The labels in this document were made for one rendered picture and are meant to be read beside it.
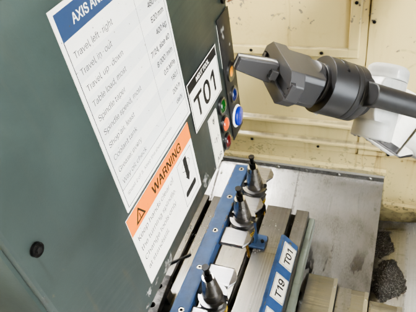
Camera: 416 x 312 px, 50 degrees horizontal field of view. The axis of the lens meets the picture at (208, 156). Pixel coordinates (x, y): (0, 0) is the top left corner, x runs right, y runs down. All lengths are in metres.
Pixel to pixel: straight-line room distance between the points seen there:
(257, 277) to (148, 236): 0.94
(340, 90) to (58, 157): 0.45
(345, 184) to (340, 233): 0.18
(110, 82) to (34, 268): 0.16
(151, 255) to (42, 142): 0.22
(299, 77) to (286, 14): 0.77
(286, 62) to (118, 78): 0.31
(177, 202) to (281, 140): 1.17
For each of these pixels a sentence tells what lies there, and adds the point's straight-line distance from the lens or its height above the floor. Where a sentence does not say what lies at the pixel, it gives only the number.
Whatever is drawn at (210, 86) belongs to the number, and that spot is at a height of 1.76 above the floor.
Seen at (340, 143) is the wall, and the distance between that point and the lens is 1.62.
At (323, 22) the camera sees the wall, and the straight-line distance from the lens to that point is 1.39.
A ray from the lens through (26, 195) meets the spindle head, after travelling 0.32.
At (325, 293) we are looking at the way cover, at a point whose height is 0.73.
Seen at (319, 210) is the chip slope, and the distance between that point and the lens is 1.69.
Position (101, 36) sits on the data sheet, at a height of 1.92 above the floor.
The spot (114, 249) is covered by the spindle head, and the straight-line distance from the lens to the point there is 0.43.
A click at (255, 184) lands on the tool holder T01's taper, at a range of 1.15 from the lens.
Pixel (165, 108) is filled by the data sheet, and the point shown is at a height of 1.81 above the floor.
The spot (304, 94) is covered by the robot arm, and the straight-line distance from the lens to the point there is 0.66.
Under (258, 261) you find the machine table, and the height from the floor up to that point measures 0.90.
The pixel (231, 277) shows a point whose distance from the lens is 1.03.
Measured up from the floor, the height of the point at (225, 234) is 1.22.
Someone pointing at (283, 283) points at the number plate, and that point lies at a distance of 1.35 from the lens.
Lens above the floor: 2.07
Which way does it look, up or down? 41 degrees down
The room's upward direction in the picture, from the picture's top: 11 degrees counter-clockwise
